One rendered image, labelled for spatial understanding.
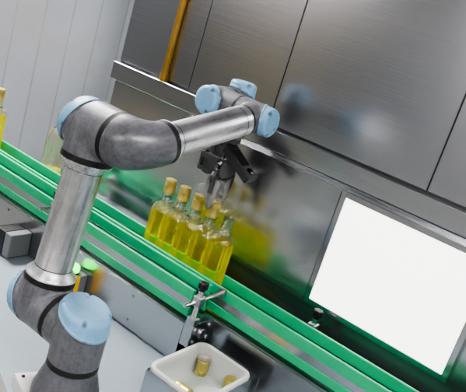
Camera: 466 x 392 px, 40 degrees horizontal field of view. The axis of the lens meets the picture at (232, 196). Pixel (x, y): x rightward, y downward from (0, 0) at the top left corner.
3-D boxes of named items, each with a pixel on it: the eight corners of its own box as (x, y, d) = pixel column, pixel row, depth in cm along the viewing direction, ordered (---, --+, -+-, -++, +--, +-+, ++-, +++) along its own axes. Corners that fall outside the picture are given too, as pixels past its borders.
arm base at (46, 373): (40, 421, 132) (50, 381, 130) (21, 376, 144) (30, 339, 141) (106, 413, 141) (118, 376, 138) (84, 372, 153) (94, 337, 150)
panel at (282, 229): (448, 379, 160) (502, 260, 151) (444, 383, 158) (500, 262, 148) (187, 229, 206) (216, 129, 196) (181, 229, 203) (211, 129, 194)
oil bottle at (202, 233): (201, 292, 189) (222, 227, 183) (190, 295, 184) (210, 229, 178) (187, 283, 192) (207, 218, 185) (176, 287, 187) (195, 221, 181)
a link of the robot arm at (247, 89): (224, 75, 169) (242, 78, 176) (212, 115, 172) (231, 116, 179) (247, 85, 165) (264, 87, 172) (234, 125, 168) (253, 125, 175)
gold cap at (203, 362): (200, 353, 169) (195, 367, 171) (196, 359, 166) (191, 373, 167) (212, 358, 169) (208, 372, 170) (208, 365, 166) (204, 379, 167)
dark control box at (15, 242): (27, 256, 206) (33, 232, 203) (6, 260, 199) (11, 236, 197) (12, 245, 210) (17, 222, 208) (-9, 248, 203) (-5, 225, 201)
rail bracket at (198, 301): (220, 316, 177) (233, 278, 173) (181, 332, 163) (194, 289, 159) (211, 311, 178) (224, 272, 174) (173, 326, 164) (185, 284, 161)
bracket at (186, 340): (209, 340, 177) (216, 319, 175) (187, 349, 169) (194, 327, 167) (200, 334, 179) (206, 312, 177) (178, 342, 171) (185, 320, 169)
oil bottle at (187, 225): (187, 283, 192) (207, 218, 185) (176, 286, 187) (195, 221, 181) (174, 274, 194) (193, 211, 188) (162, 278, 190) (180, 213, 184)
